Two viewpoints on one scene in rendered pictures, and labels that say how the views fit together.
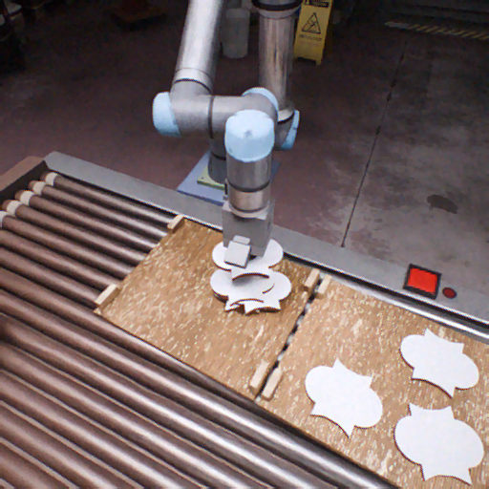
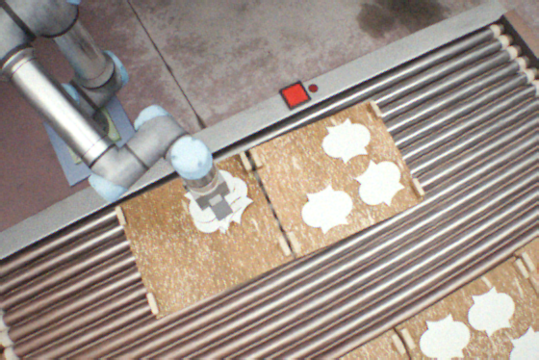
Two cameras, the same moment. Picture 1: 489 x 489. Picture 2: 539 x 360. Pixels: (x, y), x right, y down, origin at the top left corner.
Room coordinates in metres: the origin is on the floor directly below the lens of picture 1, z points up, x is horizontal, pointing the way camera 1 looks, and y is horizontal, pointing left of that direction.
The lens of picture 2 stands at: (0.21, 0.13, 2.19)
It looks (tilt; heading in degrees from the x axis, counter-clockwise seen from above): 72 degrees down; 312
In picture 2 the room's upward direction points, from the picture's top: 5 degrees counter-clockwise
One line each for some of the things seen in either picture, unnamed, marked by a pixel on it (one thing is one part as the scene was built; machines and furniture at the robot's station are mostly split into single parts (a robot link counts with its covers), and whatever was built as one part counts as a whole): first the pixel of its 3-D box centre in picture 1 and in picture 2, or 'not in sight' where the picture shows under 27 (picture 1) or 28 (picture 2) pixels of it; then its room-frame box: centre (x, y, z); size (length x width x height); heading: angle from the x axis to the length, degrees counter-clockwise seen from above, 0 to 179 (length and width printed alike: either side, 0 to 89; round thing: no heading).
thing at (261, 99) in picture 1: (246, 118); (156, 137); (0.64, -0.01, 1.32); 0.11 x 0.11 x 0.08; 82
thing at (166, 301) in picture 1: (211, 293); (201, 232); (0.54, 0.07, 0.93); 0.41 x 0.35 x 0.02; 61
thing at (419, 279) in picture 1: (421, 281); (295, 95); (0.58, -0.43, 0.92); 0.06 x 0.06 x 0.01; 64
